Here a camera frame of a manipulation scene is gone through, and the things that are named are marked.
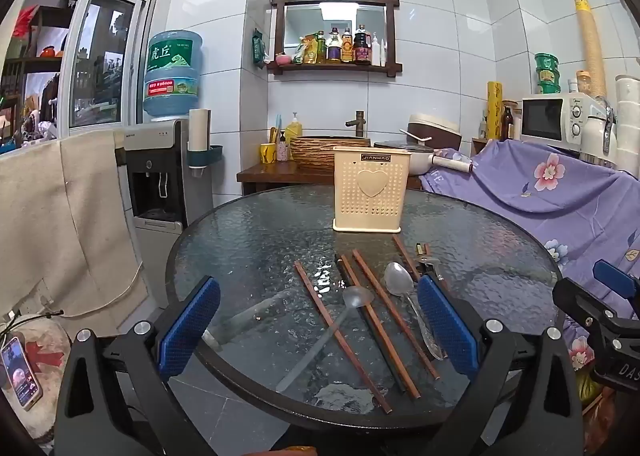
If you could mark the small clear bottle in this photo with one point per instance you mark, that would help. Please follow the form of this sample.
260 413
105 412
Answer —
482 129

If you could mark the white microwave oven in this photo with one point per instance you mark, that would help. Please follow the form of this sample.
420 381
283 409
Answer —
542 118

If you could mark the yellow mug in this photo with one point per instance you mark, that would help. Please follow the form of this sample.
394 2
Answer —
267 154

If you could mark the woven basket sink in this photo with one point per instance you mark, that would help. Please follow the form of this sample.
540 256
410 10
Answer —
315 153

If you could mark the brown wooden chopstick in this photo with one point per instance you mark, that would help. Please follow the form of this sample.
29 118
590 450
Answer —
380 296
395 366
404 253
330 323

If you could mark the cream perforated utensil holder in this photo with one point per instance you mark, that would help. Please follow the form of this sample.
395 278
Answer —
372 206

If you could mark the yellow oil bottle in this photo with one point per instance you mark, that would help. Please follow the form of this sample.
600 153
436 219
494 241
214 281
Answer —
320 48

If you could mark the red artificial flower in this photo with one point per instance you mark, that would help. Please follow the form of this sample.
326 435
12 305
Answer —
25 18

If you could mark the smartphone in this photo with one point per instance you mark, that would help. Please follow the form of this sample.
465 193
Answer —
20 373

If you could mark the wooden display shelf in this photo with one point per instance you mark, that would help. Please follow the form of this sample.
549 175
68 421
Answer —
30 65

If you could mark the pink patterned pump bottle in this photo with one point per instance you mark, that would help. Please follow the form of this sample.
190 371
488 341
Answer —
283 150

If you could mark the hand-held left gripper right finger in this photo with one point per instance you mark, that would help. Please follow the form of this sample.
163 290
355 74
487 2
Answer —
447 326

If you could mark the pink bowl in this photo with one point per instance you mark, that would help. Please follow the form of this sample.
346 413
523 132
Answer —
283 58

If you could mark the bronze faucet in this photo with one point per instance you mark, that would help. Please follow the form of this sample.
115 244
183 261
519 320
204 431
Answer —
357 123

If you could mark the black gold-banded chopstick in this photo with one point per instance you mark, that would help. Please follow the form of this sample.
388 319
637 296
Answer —
421 251

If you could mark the small wooden box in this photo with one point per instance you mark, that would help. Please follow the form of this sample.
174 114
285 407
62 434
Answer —
479 145

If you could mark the yellow green snack packet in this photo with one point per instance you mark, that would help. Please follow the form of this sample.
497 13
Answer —
303 53

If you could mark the green hanging packet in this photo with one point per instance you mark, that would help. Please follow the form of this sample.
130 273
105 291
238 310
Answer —
257 48

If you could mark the yellow soap pump bottle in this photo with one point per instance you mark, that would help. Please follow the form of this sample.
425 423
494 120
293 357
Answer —
293 129

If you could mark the sliding window frame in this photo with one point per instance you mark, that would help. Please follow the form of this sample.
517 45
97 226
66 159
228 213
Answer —
75 50

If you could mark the white ladle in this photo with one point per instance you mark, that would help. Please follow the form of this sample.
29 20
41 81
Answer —
415 135

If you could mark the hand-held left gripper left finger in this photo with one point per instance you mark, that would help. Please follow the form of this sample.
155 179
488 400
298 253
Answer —
192 321

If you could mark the white thermos jug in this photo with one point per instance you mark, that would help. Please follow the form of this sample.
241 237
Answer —
597 135

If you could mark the yellow wrap roll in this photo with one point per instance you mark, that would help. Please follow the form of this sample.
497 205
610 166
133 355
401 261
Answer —
495 108

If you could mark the teal wall holder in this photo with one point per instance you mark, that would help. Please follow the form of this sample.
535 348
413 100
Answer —
212 154

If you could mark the grey water dispenser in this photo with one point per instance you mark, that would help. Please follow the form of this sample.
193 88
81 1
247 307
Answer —
165 140

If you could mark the stack of white cups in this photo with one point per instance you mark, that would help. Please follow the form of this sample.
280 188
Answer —
628 120

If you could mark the tall stack of paper cups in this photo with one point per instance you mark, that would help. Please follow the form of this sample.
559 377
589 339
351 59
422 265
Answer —
592 43

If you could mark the dark wooden counter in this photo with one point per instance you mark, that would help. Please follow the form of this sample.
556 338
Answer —
280 173

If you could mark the beige cloth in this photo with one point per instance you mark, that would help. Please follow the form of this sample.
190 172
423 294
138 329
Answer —
65 226

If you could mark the plain black chopstick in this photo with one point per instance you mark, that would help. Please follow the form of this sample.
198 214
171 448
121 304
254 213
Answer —
350 286

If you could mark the white paper cup tube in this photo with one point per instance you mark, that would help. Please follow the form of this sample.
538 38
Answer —
199 128

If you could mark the stack of green bowls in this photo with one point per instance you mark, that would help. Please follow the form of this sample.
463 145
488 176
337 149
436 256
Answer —
546 73

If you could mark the brown glass bottle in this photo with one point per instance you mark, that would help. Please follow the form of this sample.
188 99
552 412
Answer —
507 124

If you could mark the jar with yellow contents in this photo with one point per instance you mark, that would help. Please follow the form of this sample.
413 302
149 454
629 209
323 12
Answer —
583 83

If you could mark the blue water jug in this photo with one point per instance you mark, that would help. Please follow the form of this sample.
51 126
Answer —
172 73

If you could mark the white plastic bottle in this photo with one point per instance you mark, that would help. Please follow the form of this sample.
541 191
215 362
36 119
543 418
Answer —
375 51

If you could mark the brown cream rice cooker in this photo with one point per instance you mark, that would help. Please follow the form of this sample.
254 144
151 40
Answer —
437 128

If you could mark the purple floral cloth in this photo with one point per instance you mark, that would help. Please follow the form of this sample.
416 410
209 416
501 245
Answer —
525 186

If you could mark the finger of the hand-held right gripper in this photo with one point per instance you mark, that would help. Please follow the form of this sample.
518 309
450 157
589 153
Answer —
575 298
615 278

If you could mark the dark soy sauce bottle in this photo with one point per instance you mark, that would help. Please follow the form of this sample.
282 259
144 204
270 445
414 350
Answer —
361 48

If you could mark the round patterned cushion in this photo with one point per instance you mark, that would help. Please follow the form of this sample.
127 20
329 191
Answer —
47 356

